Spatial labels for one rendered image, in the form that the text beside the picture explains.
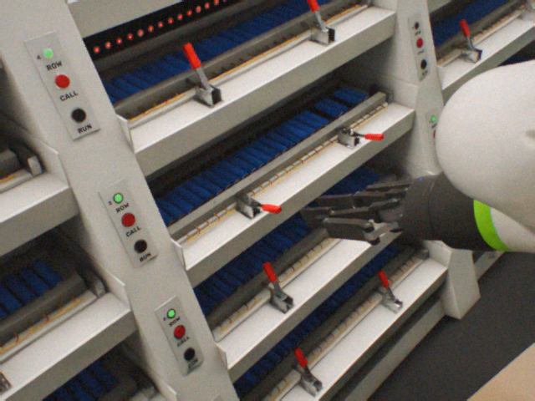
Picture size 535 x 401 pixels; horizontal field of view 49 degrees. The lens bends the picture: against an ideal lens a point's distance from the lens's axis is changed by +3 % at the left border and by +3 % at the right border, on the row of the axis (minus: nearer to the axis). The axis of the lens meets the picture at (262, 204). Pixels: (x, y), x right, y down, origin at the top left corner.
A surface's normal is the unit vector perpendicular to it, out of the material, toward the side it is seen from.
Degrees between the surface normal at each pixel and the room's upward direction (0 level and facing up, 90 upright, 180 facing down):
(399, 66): 90
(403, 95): 90
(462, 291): 90
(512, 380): 2
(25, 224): 111
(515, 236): 101
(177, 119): 21
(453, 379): 0
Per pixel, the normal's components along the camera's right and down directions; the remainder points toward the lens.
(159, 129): -0.04, -0.76
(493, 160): -0.61, 0.43
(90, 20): 0.71, 0.43
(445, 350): -0.30, -0.86
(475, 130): -0.75, -0.04
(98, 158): 0.65, 0.12
